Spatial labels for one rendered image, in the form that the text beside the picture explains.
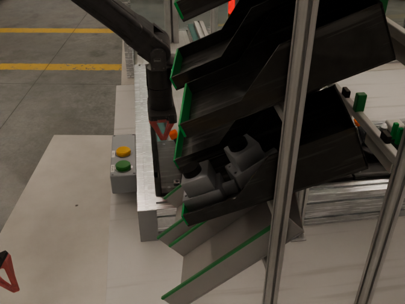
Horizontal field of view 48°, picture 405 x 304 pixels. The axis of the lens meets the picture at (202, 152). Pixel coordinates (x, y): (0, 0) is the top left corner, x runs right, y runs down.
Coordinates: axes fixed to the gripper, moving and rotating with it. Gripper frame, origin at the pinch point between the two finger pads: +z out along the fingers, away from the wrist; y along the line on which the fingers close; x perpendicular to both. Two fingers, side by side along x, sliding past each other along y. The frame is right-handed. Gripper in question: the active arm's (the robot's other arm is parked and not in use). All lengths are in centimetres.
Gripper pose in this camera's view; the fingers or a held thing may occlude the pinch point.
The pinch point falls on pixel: (163, 137)
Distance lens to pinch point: 117.6
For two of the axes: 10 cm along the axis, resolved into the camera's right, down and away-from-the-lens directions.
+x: -9.9, 0.9, -1.2
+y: -1.5, -5.5, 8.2
